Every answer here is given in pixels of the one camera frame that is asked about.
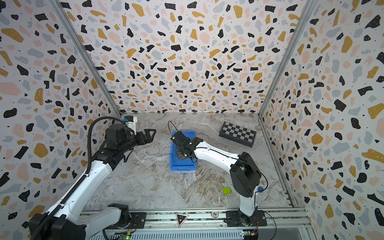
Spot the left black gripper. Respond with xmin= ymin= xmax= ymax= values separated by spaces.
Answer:
xmin=122 ymin=128 xmax=158 ymax=154

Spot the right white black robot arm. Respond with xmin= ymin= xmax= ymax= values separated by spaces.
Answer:
xmin=171 ymin=131 xmax=264 ymax=217

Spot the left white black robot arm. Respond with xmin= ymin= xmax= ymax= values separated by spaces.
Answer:
xmin=29 ymin=117 xmax=157 ymax=240

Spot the blue plastic bin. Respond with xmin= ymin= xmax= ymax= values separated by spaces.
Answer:
xmin=169 ymin=129 xmax=197 ymax=172

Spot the green square sticky note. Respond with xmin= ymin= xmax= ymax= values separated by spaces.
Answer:
xmin=222 ymin=187 xmax=231 ymax=195

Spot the black white checkerboard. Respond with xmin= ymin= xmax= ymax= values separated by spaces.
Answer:
xmin=219 ymin=122 xmax=256 ymax=147

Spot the black triangle warning sticker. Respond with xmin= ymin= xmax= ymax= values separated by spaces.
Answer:
xmin=176 ymin=213 xmax=188 ymax=227

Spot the left black corrugated cable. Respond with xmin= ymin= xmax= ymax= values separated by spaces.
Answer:
xmin=29 ymin=116 xmax=125 ymax=240

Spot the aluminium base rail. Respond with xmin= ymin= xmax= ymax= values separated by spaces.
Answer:
xmin=79 ymin=207 xmax=316 ymax=240

